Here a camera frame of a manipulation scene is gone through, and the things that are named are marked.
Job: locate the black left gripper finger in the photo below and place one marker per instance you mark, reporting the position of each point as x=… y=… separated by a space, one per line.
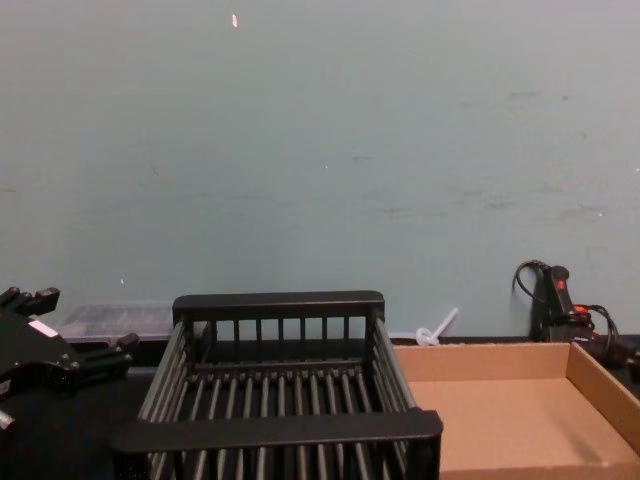
x=36 y=299
x=100 y=359

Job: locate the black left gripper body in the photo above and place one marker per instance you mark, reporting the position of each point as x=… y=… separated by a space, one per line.
x=30 y=350

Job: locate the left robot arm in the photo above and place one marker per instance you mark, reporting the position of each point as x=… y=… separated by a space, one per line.
x=4 y=419

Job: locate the clear plastic case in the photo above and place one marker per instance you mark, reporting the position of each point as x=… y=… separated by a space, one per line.
x=115 y=320

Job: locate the black table cloth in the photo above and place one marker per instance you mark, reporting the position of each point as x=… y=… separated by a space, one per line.
x=65 y=440

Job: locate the black rack with steel bars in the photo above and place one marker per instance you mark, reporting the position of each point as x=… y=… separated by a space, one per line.
x=280 y=390

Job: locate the shallow brown cardboard tray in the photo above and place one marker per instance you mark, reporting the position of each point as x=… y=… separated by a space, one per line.
x=510 y=410

